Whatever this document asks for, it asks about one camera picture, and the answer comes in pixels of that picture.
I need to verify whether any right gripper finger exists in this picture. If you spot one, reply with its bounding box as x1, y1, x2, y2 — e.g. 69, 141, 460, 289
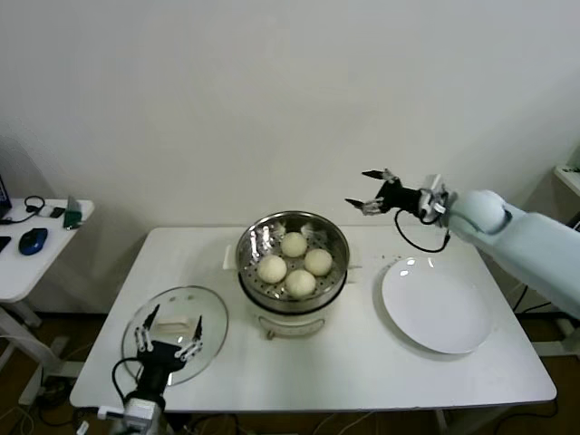
343, 197, 387, 216
361, 168, 403, 186

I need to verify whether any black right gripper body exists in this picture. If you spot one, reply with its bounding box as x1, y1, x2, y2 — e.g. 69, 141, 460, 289
374, 178, 426, 217

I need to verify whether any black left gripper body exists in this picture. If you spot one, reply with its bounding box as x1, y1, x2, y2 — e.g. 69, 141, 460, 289
135, 339, 188, 396

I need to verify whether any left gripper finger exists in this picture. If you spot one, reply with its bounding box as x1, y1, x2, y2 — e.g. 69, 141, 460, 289
133, 304, 161, 353
173, 315, 204, 363

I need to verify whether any round glass pot lid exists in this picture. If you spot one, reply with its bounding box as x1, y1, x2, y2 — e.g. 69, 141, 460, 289
121, 284, 231, 387

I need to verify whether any white steamed baozi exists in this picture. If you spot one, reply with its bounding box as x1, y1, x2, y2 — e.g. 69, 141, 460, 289
304, 248, 334, 276
280, 231, 308, 258
257, 254, 288, 285
284, 268, 317, 299

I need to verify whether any stainless steel steamer basket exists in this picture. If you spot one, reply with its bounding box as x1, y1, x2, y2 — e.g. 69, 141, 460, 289
236, 209, 352, 304

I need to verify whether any white electric cooker base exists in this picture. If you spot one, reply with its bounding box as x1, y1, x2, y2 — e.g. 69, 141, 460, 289
224, 242, 367, 341

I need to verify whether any large white plate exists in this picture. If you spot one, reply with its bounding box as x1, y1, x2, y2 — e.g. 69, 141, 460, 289
382, 256, 495, 355

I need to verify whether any green standing gadget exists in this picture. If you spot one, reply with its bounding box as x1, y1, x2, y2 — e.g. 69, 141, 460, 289
63, 194, 84, 230

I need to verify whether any white side table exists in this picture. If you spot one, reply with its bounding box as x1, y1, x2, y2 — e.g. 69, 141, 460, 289
0, 198, 95, 404

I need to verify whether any blue black computer mouse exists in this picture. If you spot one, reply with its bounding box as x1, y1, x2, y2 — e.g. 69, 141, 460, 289
17, 227, 49, 255

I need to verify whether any white shelf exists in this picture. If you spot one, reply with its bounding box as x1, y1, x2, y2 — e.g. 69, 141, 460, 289
555, 165, 580, 197

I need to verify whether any laptop with blue screen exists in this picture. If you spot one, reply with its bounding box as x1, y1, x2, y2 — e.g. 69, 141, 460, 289
0, 174, 13, 218

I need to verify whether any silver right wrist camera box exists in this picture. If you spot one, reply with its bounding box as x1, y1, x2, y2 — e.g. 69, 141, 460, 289
419, 173, 452, 224

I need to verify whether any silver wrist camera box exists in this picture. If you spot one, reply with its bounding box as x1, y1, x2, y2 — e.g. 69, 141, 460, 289
95, 397, 158, 422
419, 173, 452, 224

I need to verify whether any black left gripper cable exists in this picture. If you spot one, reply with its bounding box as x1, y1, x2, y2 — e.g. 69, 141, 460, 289
111, 357, 141, 404

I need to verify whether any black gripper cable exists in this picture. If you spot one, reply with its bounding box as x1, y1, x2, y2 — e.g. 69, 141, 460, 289
393, 208, 452, 254
111, 357, 141, 404

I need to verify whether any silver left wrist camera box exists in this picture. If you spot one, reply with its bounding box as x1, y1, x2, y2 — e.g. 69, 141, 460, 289
95, 397, 158, 422

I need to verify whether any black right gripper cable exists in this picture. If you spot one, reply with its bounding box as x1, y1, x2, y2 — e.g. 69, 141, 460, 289
393, 208, 452, 254

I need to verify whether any black looped cable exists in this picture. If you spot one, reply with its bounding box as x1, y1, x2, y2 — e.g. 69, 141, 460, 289
0, 194, 48, 224

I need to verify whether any thin black cable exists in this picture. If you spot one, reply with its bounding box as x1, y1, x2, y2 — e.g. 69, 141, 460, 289
515, 283, 563, 314

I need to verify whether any white table foot frame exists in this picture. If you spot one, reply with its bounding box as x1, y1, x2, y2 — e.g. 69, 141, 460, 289
530, 318, 580, 360

